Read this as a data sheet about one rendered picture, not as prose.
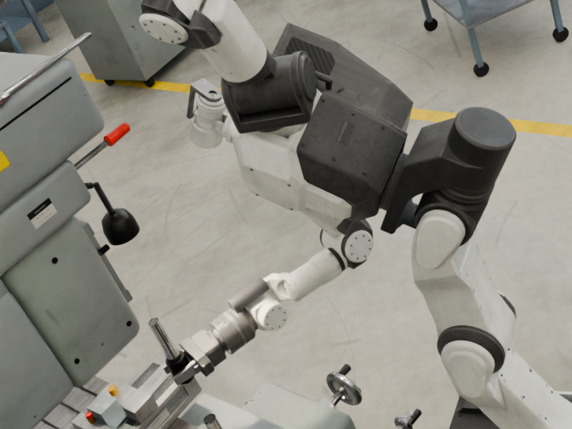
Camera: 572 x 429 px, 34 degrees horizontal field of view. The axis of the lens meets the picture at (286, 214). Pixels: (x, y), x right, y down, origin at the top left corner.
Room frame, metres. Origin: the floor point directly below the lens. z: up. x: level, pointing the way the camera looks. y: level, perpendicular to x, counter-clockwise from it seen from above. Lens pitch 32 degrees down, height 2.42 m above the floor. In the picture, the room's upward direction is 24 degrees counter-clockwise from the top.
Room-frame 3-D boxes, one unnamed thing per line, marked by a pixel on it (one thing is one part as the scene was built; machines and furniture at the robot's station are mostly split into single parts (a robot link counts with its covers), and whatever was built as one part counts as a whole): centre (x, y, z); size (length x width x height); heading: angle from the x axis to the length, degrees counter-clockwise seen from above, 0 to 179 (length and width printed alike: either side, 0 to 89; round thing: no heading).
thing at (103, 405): (1.71, 0.57, 1.04); 0.06 x 0.05 x 0.06; 38
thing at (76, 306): (1.59, 0.49, 1.47); 0.21 x 0.19 x 0.32; 35
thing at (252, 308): (1.70, 0.16, 1.14); 0.11 x 0.11 x 0.11; 20
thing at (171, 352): (1.64, 0.35, 1.22); 0.03 x 0.03 x 0.11
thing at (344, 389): (1.88, 0.08, 0.63); 0.16 x 0.12 x 0.12; 125
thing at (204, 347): (1.67, 0.27, 1.13); 0.13 x 0.12 x 0.10; 20
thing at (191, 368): (1.61, 0.34, 1.13); 0.06 x 0.02 x 0.03; 110
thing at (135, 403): (1.75, 0.53, 1.02); 0.15 x 0.06 x 0.04; 38
